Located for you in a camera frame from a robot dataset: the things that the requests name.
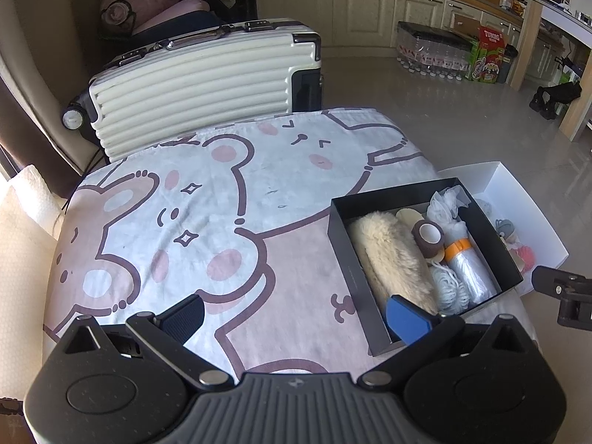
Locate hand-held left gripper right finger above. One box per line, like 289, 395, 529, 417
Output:
356, 295, 531, 388

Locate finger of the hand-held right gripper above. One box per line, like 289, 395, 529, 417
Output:
531, 265, 592, 295

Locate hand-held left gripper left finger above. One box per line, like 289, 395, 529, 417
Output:
59, 293, 234, 388

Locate white yarn bundle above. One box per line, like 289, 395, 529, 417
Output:
430, 261, 471, 316

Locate cream plush toy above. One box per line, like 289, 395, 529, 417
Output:
346, 211, 438, 316

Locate brown tape roll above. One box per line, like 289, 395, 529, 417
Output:
411, 220, 447, 260

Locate oval wooden block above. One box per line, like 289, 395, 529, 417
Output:
395, 208, 422, 232

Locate black cardboard box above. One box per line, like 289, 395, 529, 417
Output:
327, 176, 524, 358

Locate white knotted tissue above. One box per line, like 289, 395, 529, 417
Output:
425, 184, 474, 242

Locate pink crochet item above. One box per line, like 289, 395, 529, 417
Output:
513, 245, 537, 272

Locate white cardboard tray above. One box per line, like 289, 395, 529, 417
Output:
437, 160, 569, 297

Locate wooden desk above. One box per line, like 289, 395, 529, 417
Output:
536, 0, 592, 143

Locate bear printed cloth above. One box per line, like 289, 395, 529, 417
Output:
41, 107, 539, 376

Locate white paper towel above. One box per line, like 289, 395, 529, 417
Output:
9, 164, 68, 238

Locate green carton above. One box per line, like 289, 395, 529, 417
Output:
469, 39, 505, 85

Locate white ribbed suitcase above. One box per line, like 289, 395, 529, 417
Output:
61, 18, 323, 164

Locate wooden partition panel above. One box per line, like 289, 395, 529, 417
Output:
509, 0, 544, 92

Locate red carton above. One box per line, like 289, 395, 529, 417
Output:
478, 25, 508, 50

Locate pack of water bottles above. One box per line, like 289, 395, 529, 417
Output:
396, 20, 477, 83

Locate brown cardboard box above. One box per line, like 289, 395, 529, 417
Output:
450, 11, 482, 40

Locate dark blue seat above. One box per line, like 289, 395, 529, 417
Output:
131, 9, 233, 50

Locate pink cushion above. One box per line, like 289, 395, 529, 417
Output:
134, 0, 212, 34

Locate cream kitchen cabinets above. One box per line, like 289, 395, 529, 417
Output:
254, 0, 525, 61

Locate grey figure keychain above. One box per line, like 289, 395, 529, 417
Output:
492, 217, 517, 242

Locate black cable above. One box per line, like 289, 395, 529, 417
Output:
64, 147, 108, 214

